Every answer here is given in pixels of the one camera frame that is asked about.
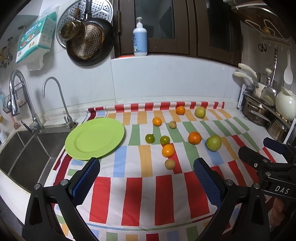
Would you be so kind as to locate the steel pot with handle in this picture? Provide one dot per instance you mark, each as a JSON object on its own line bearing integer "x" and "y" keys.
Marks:
{"x": 256, "y": 113}

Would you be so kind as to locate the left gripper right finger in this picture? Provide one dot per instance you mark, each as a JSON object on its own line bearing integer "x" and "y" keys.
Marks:
{"x": 252, "y": 220}

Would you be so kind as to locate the brown round fruit back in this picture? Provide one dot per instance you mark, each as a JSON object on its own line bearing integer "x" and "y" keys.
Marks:
{"x": 172, "y": 124}

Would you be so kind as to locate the person's hand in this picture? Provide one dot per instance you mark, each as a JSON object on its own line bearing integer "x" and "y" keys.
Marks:
{"x": 277, "y": 215}

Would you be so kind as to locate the cream handled pot lower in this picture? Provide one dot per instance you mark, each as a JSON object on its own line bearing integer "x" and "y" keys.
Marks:
{"x": 242, "y": 78}

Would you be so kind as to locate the white ceramic jug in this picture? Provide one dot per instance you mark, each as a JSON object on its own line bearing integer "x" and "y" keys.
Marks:
{"x": 285, "y": 104}

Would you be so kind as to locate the wire sponge basket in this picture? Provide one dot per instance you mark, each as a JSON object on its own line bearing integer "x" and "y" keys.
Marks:
{"x": 19, "y": 96}

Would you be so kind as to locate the small orange mandarin left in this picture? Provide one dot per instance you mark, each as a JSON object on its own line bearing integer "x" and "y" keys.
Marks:
{"x": 157, "y": 121}

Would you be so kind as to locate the teal white tissue pack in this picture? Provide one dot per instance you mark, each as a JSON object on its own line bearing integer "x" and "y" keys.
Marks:
{"x": 36, "y": 41}

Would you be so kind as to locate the brown round fruit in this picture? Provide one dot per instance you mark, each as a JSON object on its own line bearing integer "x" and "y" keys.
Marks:
{"x": 172, "y": 124}
{"x": 170, "y": 164}

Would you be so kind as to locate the stainless steel sink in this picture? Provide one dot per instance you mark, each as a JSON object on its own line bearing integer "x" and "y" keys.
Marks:
{"x": 28, "y": 157}

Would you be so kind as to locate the green plastic plate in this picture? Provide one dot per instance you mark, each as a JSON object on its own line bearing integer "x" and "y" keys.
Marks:
{"x": 94, "y": 138}

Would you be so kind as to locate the large chrome kitchen faucet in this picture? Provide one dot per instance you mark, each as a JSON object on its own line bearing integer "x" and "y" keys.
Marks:
{"x": 36, "y": 125}

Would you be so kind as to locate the large green apple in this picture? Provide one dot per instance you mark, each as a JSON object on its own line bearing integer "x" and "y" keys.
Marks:
{"x": 214, "y": 143}

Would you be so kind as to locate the striped colourful tablecloth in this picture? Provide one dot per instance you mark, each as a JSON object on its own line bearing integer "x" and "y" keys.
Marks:
{"x": 135, "y": 197}

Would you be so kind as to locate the black frying pan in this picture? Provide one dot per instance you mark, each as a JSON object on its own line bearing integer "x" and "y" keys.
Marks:
{"x": 94, "y": 44}

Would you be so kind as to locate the blue white soap bottle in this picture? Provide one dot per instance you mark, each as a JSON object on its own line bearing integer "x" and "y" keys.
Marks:
{"x": 139, "y": 39}

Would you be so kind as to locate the small orange mandarin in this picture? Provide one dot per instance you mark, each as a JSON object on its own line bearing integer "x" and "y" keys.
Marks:
{"x": 180, "y": 110}
{"x": 157, "y": 121}

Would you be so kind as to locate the dark wooden window frame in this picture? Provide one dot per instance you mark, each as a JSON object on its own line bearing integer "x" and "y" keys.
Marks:
{"x": 204, "y": 29}

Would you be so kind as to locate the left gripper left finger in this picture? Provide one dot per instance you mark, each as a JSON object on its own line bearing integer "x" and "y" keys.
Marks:
{"x": 41, "y": 222}

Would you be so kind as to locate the cream handled pot upper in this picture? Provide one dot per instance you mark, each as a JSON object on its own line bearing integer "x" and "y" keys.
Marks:
{"x": 256, "y": 78}

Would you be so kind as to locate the small brass saucepan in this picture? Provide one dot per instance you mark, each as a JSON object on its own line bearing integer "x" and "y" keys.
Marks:
{"x": 74, "y": 28}

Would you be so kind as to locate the large orange mandarin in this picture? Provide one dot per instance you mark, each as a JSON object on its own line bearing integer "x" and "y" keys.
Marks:
{"x": 194, "y": 138}

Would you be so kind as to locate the small orange mandarin back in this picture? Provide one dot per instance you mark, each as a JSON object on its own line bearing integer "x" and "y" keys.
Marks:
{"x": 180, "y": 110}

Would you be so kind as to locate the metal spatula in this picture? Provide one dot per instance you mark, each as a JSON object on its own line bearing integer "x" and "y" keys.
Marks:
{"x": 268, "y": 94}

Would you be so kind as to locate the cream handled pot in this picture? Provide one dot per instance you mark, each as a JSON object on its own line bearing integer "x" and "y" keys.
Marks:
{"x": 242, "y": 78}
{"x": 256, "y": 78}

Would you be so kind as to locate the perforated metal steamer plate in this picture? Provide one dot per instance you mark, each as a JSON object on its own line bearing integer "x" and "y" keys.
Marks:
{"x": 99, "y": 9}

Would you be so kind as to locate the brown round fruit front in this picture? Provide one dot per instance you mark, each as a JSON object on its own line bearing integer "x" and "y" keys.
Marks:
{"x": 170, "y": 164}

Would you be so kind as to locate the yellow-green apple back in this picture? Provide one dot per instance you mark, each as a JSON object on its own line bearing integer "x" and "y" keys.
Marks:
{"x": 200, "y": 112}

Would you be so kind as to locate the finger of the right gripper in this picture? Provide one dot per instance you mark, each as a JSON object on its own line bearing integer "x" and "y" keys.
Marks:
{"x": 256, "y": 161}
{"x": 286, "y": 150}

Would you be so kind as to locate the dark green tomato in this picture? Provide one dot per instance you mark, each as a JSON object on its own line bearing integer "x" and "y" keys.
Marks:
{"x": 164, "y": 140}
{"x": 149, "y": 138}

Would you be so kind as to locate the white plastic spoon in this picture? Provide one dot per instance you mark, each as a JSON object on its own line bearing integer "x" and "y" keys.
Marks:
{"x": 288, "y": 75}

